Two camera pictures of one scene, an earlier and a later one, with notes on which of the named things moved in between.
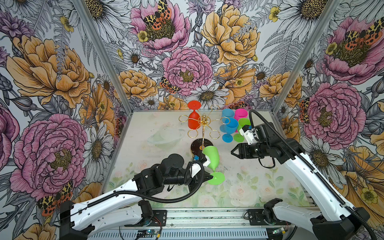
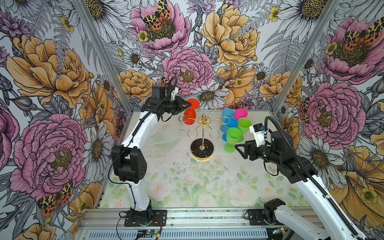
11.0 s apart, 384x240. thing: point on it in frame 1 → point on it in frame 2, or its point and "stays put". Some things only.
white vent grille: x=185 y=234 stays put
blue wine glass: x=231 y=125 → x=226 y=113
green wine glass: x=239 y=137 stays put
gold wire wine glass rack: x=198 y=145 stays put
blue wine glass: x=230 y=128 stays put
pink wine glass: x=240 y=113 stays put
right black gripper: x=243 y=151 stays put
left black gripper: x=198 y=179 → x=180 y=105
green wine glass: x=212 y=153 → x=233 y=136
